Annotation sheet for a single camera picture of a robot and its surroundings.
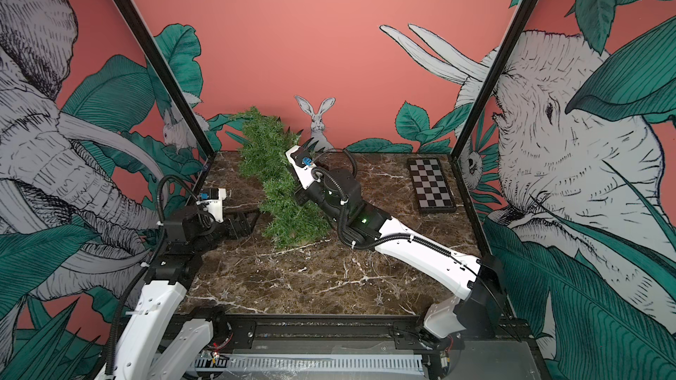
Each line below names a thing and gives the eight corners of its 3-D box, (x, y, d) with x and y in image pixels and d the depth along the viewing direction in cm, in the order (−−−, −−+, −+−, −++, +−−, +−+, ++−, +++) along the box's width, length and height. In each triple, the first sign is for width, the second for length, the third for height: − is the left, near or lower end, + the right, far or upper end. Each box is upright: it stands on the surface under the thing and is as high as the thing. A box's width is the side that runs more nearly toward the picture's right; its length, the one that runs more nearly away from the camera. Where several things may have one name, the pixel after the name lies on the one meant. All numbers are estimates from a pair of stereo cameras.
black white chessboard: (418, 212, 104) (420, 207, 101) (407, 162, 121) (409, 157, 119) (454, 212, 104) (456, 208, 101) (438, 162, 121) (440, 157, 119)
